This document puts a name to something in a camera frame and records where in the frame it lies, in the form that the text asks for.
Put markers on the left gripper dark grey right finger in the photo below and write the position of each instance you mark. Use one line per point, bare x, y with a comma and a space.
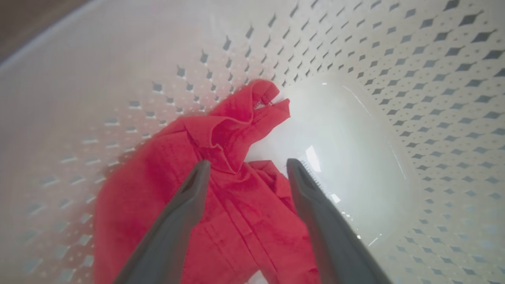
335, 240

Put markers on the white perforated laundry basket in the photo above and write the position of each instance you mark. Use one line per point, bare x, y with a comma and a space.
414, 118

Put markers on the red cloth garment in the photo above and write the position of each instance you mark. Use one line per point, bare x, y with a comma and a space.
158, 189

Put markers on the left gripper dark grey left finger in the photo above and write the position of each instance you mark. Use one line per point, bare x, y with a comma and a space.
169, 236

